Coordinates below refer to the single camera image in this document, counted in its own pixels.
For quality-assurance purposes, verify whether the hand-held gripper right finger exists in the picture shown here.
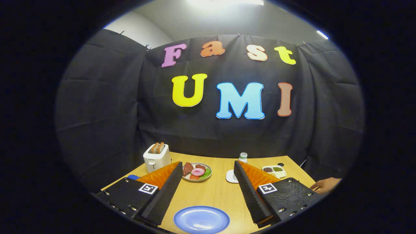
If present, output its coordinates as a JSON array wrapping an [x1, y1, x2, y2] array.
[[234, 160, 325, 228]]

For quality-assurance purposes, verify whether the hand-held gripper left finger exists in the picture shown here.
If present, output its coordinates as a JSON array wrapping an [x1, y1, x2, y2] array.
[[94, 161, 184, 227]]

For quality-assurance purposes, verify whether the white square coaster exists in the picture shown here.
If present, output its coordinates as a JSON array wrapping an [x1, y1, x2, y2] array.
[[226, 169, 239, 184]]

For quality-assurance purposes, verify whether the white divided grain dish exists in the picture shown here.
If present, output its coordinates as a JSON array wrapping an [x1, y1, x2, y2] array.
[[262, 165, 287, 179]]

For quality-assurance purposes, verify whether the white toaster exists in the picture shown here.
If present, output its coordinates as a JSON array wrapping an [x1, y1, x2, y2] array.
[[143, 143, 172, 173]]

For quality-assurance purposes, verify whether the blue round plate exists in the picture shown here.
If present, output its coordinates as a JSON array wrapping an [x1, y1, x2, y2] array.
[[173, 205, 230, 234]]

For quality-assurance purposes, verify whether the grey food plate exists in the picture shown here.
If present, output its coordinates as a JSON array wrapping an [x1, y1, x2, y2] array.
[[182, 162, 213, 182]]

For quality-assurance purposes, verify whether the large ceiling light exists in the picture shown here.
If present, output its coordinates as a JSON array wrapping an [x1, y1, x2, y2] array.
[[187, 0, 265, 10]]

